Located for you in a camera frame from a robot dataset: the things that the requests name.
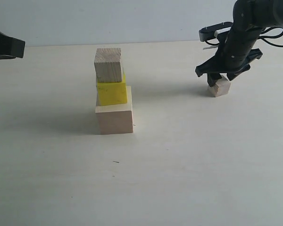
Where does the yellow cube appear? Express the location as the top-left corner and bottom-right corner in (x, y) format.
(96, 72), (128, 106)

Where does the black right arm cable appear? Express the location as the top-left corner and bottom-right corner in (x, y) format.
(202, 26), (283, 48)

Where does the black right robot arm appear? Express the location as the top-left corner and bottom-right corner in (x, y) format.
(195, 0), (283, 87)

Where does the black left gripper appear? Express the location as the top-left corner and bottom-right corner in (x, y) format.
(0, 32), (25, 60)

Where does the small wooden cube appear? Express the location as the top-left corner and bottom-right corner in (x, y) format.
(208, 75), (231, 97)

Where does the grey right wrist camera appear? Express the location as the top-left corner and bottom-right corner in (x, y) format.
(199, 22), (233, 42)

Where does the medium wooden cube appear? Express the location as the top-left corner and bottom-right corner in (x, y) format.
(94, 48), (123, 83)

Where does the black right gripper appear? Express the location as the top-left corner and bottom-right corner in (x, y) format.
(195, 48), (263, 87)

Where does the large light wooden cube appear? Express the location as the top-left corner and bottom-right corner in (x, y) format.
(95, 86), (133, 135)

